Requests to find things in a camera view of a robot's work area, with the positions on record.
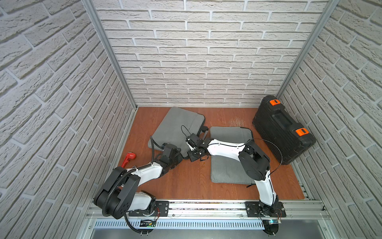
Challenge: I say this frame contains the grey zippered laptop bag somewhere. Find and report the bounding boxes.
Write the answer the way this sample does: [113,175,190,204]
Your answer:
[152,107,206,158]

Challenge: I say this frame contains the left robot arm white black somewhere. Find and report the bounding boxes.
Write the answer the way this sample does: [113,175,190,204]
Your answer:
[93,145,183,219]

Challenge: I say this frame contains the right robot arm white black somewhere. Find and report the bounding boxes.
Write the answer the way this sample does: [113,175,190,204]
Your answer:
[186,134,279,217]

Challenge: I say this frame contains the grey laptop sleeve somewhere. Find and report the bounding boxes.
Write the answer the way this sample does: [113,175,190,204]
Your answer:
[210,126,255,185]

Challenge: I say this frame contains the black plastic tool case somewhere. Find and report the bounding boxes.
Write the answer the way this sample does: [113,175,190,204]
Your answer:
[252,95,316,165]

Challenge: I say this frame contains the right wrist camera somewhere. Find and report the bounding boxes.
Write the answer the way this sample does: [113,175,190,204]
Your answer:
[186,133,204,150]

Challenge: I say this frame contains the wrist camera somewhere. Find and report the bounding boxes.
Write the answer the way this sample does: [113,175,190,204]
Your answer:
[162,144,180,158]
[186,133,204,150]

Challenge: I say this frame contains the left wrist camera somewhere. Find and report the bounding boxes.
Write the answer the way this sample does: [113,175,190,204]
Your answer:
[162,144,180,158]

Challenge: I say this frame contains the red handled pliers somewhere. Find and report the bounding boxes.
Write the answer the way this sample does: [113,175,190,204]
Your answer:
[121,152,136,168]

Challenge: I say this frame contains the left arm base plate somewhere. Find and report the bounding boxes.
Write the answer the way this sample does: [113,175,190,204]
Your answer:
[128,200,170,217]

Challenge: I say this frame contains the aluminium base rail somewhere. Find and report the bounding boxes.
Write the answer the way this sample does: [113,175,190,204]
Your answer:
[85,198,330,222]

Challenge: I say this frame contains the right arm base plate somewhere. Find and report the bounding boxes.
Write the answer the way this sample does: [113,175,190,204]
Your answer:
[244,200,287,218]

